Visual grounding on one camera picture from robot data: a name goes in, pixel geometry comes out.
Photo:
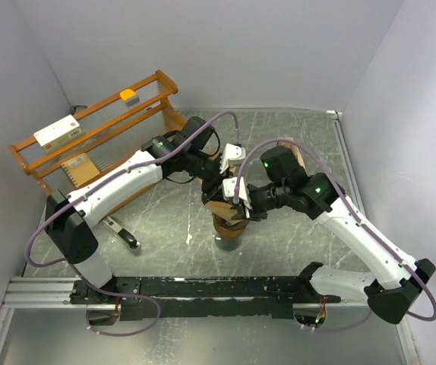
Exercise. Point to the orange coffee filter box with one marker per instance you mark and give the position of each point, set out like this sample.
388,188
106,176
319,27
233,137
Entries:
295,150

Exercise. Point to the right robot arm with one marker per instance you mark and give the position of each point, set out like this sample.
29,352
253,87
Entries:
395,278

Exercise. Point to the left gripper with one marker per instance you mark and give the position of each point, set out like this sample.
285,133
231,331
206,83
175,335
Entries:
213,189

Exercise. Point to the orange grey small box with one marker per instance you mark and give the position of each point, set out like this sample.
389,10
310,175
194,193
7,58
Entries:
129,97

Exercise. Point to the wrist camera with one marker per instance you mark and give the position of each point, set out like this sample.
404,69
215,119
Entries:
232,155
235,190

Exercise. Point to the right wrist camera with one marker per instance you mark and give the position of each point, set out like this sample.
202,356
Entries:
235,190

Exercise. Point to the grey glass carafe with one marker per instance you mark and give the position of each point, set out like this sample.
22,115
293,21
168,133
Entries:
227,244

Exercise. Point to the silver black coffee scoop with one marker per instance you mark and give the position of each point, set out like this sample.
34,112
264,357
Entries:
127,238

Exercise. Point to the orange wooden rack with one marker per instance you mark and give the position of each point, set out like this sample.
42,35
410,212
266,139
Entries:
113,130

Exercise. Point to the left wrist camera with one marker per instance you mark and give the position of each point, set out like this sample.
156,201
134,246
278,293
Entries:
232,155

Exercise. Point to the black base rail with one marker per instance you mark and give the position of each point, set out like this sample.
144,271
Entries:
223,296

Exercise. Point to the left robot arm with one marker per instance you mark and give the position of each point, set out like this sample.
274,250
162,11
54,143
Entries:
72,218

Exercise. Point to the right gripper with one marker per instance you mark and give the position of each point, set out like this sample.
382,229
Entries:
253,214

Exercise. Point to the white flat box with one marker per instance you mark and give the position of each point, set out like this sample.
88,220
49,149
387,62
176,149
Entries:
58,134

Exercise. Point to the aluminium frame rail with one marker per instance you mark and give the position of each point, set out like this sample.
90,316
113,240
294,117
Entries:
32,293

